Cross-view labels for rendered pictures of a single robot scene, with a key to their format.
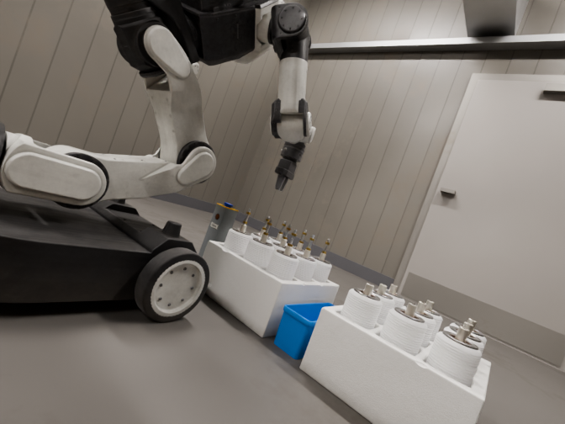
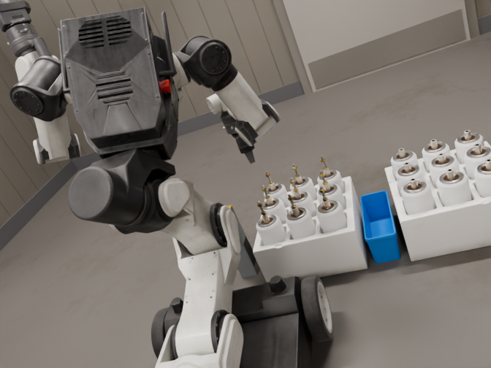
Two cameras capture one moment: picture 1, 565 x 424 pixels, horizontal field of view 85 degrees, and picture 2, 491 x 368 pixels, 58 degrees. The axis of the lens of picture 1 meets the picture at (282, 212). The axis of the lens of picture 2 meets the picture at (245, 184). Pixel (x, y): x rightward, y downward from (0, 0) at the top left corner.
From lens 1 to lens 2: 0.94 m
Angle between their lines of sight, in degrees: 30
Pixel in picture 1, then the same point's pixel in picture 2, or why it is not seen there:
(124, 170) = (220, 294)
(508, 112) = not seen: outside the picture
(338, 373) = (440, 244)
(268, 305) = (356, 249)
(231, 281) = (307, 259)
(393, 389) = (478, 225)
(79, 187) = (239, 338)
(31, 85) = not seen: outside the picture
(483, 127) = not seen: outside the picture
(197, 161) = (231, 227)
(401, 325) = (457, 190)
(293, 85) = (250, 103)
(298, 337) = (392, 247)
